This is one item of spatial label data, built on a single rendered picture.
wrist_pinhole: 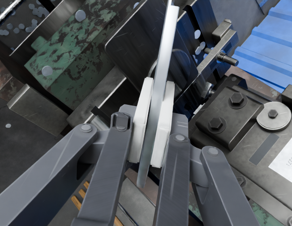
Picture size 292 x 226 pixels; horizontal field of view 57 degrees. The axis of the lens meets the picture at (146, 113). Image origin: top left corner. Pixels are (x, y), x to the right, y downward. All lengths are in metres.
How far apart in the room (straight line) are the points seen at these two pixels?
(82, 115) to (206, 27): 0.39
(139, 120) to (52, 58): 0.53
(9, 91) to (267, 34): 1.95
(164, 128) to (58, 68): 0.49
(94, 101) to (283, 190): 0.41
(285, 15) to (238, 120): 1.92
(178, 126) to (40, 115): 0.50
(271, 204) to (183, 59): 0.33
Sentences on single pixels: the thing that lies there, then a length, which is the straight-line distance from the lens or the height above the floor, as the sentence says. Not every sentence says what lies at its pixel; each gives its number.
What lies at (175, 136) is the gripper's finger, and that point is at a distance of 0.15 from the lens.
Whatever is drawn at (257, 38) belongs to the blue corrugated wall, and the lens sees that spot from 2.30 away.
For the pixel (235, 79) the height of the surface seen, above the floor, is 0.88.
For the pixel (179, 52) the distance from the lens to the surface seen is 0.58.
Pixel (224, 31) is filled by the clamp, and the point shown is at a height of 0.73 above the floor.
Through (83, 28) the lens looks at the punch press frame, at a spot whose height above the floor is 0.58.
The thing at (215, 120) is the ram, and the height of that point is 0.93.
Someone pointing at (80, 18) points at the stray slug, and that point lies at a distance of 0.59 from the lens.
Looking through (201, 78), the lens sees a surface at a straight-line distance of 0.68.
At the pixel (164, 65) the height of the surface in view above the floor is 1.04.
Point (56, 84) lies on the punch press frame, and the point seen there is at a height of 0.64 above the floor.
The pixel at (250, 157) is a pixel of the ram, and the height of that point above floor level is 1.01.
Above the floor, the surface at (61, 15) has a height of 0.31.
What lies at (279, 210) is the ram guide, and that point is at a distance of 0.45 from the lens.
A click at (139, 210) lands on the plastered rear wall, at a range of 1.97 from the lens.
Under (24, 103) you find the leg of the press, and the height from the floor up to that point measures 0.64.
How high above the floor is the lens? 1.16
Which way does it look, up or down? 40 degrees down
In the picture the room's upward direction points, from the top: 127 degrees clockwise
